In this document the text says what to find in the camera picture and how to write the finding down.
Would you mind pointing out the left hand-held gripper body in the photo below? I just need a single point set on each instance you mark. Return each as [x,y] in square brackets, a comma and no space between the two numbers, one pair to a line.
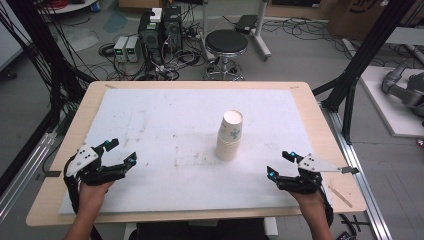
[81,160]

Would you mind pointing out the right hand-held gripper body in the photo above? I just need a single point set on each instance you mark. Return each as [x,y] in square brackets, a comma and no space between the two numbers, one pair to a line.
[313,165]

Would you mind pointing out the white paper cup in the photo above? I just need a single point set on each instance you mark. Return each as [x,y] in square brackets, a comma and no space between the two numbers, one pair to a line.
[231,125]

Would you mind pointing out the person's left hand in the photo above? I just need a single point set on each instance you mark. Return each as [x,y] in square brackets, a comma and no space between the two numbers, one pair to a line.
[93,196]

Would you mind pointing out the person's right hand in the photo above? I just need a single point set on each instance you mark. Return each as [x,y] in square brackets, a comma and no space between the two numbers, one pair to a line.
[308,203]

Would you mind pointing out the black tape piece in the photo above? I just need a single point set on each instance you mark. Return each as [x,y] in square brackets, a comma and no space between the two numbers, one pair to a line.
[350,170]
[52,173]

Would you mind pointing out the white foam mat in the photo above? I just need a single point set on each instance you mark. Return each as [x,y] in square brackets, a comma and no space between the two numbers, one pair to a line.
[173,133]

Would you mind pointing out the black parts on floor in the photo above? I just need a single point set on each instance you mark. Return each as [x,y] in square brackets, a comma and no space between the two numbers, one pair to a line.
[351,226]

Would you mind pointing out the person's dark clothing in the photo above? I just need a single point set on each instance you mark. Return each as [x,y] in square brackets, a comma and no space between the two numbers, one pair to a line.
[200,231]

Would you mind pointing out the white platform board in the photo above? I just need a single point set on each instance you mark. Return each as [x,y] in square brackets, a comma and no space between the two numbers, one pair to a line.
[393,116]

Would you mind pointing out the grey power supply unit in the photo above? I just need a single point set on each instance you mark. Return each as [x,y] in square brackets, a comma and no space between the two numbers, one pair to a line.
[132,50]
[120,50]

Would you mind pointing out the black computer tower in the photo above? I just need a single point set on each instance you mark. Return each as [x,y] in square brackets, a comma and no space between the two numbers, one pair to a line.
[172,30]
[150,36]

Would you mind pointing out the black round stool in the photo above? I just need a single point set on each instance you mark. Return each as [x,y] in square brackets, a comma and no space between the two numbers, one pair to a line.
[226,41]

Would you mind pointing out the small white box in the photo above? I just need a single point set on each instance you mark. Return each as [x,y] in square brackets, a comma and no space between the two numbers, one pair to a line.
[156,15]

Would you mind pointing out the black flat device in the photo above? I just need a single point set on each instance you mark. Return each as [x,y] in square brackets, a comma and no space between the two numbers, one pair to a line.
[246,24]

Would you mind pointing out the brown cardboard box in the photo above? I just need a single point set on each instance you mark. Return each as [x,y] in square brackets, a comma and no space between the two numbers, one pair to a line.
[363,16]

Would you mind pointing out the aluminium rail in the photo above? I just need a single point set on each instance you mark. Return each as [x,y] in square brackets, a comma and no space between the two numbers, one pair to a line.
[356,173]
[23,173]

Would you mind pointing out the black frame post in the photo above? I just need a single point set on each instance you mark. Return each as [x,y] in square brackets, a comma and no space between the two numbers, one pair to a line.
[361,56]

